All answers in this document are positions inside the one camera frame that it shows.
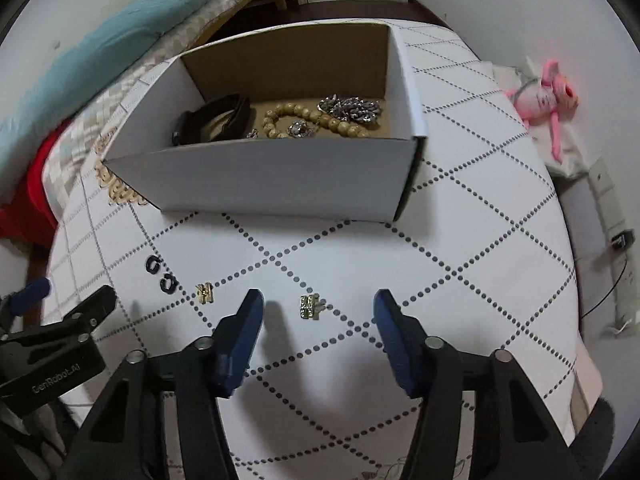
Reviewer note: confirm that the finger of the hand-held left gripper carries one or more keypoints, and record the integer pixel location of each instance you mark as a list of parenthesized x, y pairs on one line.
[(32, 290), (92, 305)]

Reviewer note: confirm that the white dotted tablecloth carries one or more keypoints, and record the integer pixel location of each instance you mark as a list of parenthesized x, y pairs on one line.
[(325, 260)]

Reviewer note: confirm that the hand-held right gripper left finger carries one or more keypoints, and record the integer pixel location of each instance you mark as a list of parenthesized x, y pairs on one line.
[(244, 340)]

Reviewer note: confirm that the black hoop earring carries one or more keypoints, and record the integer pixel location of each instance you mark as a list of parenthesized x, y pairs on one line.
[(152, 265), (169, 284)]

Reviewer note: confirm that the white cardboard box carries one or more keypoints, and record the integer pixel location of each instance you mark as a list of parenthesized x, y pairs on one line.
[(275, 180)]

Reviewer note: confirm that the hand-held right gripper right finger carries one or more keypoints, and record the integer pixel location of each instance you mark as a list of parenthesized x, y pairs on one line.
[(397, 340)]

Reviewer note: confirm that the dark cloth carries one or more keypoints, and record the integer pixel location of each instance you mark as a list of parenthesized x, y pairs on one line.
[(595, 440)]

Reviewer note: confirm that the white power strip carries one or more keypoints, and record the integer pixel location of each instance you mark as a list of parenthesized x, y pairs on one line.
[(607, 200)]

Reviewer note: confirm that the pink plush toy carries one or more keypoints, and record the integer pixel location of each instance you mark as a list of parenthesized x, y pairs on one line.
[(542, 95)]

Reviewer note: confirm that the red cloth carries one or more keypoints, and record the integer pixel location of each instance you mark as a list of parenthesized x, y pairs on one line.
[(30, 195)]

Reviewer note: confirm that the small silver earring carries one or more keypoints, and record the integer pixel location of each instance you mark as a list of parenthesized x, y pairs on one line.
[(252, 134)]

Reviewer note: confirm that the black charger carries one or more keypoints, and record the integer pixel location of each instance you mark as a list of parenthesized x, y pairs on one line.
[(621, 240)]

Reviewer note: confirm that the teal blanket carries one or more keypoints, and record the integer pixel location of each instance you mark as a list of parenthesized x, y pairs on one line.
[(125, 25)]

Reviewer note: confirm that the gold rectangular earring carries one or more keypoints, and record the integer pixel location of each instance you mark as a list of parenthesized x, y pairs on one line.
[(309, 306), (205, 293)]

